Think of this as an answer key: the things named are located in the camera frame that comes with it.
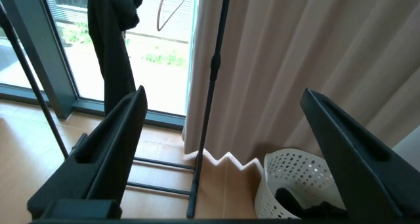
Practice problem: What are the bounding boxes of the black shorts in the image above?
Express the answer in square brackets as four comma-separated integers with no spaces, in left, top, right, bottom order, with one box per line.
[87,0,144,117]

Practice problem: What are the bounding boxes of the beige curtain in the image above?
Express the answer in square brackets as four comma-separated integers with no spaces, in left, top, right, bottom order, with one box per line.
[182,0,420,173]

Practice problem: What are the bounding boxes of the pink clothes hanger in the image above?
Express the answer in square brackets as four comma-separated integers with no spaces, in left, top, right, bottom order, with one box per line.
[156,0,193,32]

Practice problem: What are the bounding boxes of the white laundry basket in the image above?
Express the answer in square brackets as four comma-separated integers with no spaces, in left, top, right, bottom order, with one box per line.
[254,147,348,220]

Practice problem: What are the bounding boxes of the black garment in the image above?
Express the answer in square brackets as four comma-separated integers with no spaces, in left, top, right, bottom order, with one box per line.
[274,187,350,219]

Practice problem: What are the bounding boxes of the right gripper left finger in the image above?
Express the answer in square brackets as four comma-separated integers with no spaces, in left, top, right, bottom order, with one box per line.
[27,84,149,220]

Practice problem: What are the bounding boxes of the black clothes rack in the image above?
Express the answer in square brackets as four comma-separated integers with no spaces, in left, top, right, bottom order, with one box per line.
[0,0,233,219]

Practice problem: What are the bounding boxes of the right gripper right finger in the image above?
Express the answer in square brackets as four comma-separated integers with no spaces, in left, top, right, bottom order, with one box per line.
[299,87,420,219]

